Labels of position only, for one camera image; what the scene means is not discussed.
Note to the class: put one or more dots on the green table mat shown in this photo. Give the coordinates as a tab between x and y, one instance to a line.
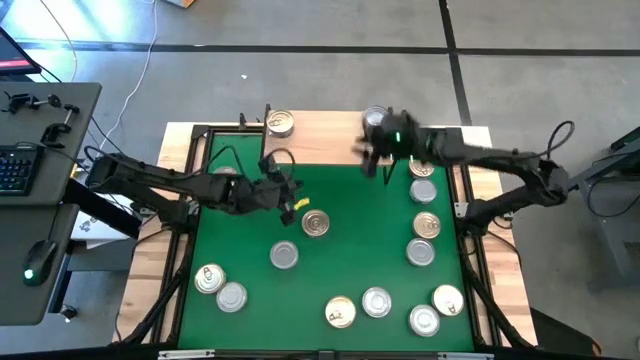
290	312

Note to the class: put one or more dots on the small wooden shelf black frame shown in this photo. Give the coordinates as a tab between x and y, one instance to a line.
325	145

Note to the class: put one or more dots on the white printed box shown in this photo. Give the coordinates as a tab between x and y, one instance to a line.
100	227

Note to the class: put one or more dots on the black desk support beam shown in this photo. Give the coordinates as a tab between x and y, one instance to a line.
100	210

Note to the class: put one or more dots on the black backlit keyboard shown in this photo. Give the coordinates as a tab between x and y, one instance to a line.
17	170

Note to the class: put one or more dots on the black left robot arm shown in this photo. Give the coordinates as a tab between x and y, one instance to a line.
165	179

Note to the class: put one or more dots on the dark grey side desk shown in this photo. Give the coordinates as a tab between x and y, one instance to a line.
65	165

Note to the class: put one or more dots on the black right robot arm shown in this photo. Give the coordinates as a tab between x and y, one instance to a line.
500	159

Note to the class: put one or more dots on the silver edge bracket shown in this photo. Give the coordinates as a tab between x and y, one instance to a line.
465	356
185	354

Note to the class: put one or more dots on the Bumble Bee tuna can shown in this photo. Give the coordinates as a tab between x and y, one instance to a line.
424	320
423	191
284	254
420	251
376	302
374	117
231	297

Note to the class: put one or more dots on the black monitor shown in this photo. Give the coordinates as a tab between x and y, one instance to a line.
12	55

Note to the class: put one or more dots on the black desk clamp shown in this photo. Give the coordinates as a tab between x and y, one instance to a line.
52	134
15	102

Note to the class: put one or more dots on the grey metal stand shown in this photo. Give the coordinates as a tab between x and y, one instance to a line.
622	235

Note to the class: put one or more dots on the black computer mouse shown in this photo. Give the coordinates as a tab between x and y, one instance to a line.
39	260

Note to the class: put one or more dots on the orange object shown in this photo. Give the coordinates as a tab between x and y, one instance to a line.
184	2

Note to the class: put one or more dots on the black desk caster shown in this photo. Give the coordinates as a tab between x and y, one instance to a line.
68	312

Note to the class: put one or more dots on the black metal table frame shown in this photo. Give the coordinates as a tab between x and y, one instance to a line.
200	132

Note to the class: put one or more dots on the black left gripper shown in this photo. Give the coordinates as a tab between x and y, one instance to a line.
270	195

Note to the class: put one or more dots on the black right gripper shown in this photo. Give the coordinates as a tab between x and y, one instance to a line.
405	145

